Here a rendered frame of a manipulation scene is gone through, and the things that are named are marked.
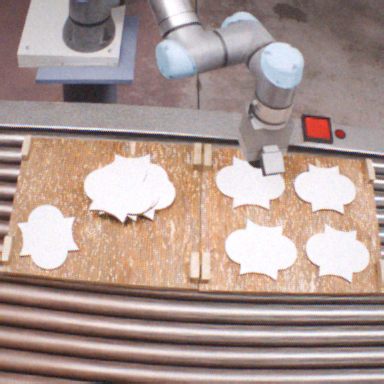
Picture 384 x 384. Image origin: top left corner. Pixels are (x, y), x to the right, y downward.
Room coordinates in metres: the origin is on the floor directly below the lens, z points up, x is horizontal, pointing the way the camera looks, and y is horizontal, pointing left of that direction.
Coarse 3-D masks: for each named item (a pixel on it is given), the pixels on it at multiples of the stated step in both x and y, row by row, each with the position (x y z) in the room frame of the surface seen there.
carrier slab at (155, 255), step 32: (32, 160) 0.76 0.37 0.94; (64, 160) 0.77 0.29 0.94; (96, 160) 0.79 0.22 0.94; (160, 160) 0.81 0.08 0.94; (32, 192) 0.68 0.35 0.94; (64, 192) 0.69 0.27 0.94; (192, 192) 0.74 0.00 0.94; (96, 224) 0.63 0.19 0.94; (128, 224) 0.64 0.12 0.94; (160, 224) 0.65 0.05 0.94; (192, 224) 0.67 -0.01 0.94; (96, 256) 0.56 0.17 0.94; (128, 256) 0.57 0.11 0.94; (160, 256) 0.58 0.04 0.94; (160, 288) 0.51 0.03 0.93; (192, 288) 0.52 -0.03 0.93
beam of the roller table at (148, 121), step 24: (0, 120) 0.88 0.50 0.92; (24, 120) 0.89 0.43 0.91; (48, 120) 0.90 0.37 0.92; (72, 120) 0.91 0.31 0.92; (96, 120) 0.92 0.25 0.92; (120, 120) 0.92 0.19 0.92; (144, 120) 0.93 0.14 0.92; (168, 120) 0.95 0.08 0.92; (192, 120) 0.96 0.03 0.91; (216, 120) 0.97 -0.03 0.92; (240, 120) 0.98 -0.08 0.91; (288, 144) 0.94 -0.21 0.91; (312, 144) 0.95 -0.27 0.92; (336, 144) 0.96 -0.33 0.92; (360, 144) 0.98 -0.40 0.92
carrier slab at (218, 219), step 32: (224, 160) 0.84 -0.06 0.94; (288, 160) 0.87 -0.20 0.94; (320, 160) 0.89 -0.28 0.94; (352, 160) 0.91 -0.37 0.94; (288, 192) 0.78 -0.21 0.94; (224, 224) 0.68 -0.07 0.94; (288, 224) 0.70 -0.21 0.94; (320, 224) 0.71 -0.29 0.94; (352, 224) 0.73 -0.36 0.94; (224, 256) 0.60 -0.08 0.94; (224, 288) 0.53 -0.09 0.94; (256, 288) 0.54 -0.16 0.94; (288, 288) 0.55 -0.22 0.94; (320, 288) 0.56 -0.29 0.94; (352, 288) 0.57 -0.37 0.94
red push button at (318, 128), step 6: (306, 120) 1.01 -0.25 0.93; (312, 120) 1.01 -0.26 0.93; (318, 120) 1.02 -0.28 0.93; (324, 120) 1.02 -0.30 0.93; (306, 126) 0.99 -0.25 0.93; (312, 126) 0.99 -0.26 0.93; (318, 126) 1.00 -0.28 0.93; (324, 126) 1.00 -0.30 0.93; (312, 132) 0.97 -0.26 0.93; (318, 132) 0.98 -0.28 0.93; (324, 132) 0.98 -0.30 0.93
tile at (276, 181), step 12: (228, 168) 0.81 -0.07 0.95; (240, 168) 0.82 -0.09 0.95; (252, 168) 0.82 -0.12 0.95; (216, 180) 0.78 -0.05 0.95; (228, 180) 0.78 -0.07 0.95; (240, 180) 0.79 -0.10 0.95; (252, 180) 0.79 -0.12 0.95; (264, 180) 0.80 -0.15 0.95; (276, 180) 0.80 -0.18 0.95; (228, 192) 0.75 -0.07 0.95; (240, 192) 0.76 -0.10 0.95; (252, 192) 0.76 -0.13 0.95; (264, 192) 0.77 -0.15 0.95; (276, 192) 0.77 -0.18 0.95; (240, 204) 0.73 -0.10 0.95; (252, 204) 0.73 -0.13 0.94; (264, 204) 0.74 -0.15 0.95
